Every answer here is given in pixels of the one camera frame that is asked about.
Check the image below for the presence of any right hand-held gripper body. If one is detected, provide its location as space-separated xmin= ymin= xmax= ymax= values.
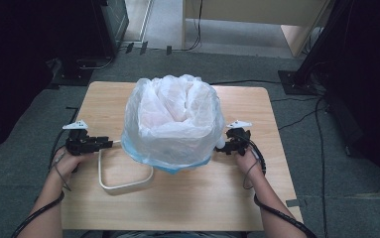
xmin=226 ymin=120 xmax=253 ymax=157

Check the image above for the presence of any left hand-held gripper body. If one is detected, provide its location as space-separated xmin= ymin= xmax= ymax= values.
xmin=62 ymin=119 xmax=96 ymax=157

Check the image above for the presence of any white bin rim ring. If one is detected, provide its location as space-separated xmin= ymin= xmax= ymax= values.
xmin=97 ymin=140 xmax=155 ymax=196

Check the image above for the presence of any white trash bin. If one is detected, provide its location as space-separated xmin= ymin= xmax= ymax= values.
xmin=137 ymin=132 xmax=217 ymax=168

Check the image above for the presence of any white bin with plastic liner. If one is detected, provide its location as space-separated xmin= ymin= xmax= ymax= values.
xmin=120 ymin=73 xmax=226 ymax=176

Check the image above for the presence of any person's right hand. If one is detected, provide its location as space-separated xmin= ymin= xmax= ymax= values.
xmin=235 ymin=147 xmax=264 ymax=179

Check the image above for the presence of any person's left hand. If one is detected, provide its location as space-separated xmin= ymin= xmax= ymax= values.
xmin=50 ymin=150 xmax=89 ymax=181

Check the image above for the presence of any dark curtain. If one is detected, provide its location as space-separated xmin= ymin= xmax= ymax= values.
xmin=0 ymin=0 xmax=58 ymax=158

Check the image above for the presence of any black metal stand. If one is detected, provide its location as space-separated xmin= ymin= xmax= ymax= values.
xmin=277 ymin=0 xmax=380 ymax=100

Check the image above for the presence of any black equipment cabinet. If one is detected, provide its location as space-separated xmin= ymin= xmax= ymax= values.
xmin=53 ymin=0 xmax=130 ymax=87

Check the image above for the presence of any beige wooden furniture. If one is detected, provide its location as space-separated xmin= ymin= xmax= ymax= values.
xmin=181 ymin=0 xmax=331 ymax=58

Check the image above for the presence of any thin grey right gripper cable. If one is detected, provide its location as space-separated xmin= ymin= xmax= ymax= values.
xmin=242 ymin=148 xmax=260 ymax=190

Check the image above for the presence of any thin grey gripper cable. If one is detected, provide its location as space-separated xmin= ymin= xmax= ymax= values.
xmin=242 ymin=148 xmax=260 ymax=190
xmin=52 ymin=152 xmax=72 ymax=192

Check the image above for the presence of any thin grey left gripper cable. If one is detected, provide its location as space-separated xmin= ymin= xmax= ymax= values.
xmin=52 ymin=152 xmax=72 ymax=192

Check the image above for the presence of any black floor cable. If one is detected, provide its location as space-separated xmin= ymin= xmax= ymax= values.
xmin=210 ymin=78 xmax=282 ymax=86
xmin=271 ymin=95 xmax=330 ymax=238
xmin=174 ymin=0 xmax=204 ymax=53

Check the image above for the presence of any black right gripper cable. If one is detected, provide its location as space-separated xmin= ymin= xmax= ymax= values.
xmin=240 ymin=133 xmax=318 ymax=238

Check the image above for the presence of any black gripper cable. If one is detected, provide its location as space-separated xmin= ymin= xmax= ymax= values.
xmin=10 ymin=127 xmax=79 ymax=238
xmin=240 ymin=133 xmax=318 ymax=238

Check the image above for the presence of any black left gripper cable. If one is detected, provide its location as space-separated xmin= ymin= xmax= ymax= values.
xmin=10 ymin=127 xmax=79 ymax=238

